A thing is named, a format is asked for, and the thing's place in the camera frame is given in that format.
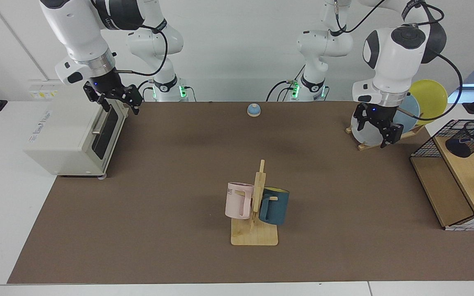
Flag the teal cup yellow inside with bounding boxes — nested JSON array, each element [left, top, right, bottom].
[[258, 187, 290, 226]]

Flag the pale toaster oven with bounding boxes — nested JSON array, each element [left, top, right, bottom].
[[23, 78, 128, 178]]

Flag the grey plate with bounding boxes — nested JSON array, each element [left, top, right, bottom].
[[351, 109, 390, 146]]

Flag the brown table cloth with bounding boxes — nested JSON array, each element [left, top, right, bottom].
[[7, 102, 474, 284]]

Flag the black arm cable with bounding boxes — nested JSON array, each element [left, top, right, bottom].
[[114, 25, 168, 76], [402, 2, 464, 122]]

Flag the black base cables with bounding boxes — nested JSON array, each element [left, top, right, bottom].
[[266, 79, 300, 102]]

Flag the yellow plate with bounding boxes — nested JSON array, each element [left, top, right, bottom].
[[409, 79, 448, 125]]

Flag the wire basket with wooden floor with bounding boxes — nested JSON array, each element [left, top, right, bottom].
[[410, 119, 474, 231]]

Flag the wooden cup stand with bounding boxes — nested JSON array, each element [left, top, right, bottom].
[[231, 160, 279, 246]]

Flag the pink cup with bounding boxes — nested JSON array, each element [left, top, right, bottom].
[[225, 182, 255, 220]]

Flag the white socket box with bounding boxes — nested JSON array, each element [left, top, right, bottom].
[[28, 79, 64, 100]]

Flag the black mesh pen holder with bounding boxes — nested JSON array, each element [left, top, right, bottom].
[[445, 121, 474, 158]]

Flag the wooden plate rack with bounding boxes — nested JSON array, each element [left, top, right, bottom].
[[346, 123, 425, 151]]

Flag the light blue plate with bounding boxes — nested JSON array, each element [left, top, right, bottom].
[[393, 95, 421, 133]]

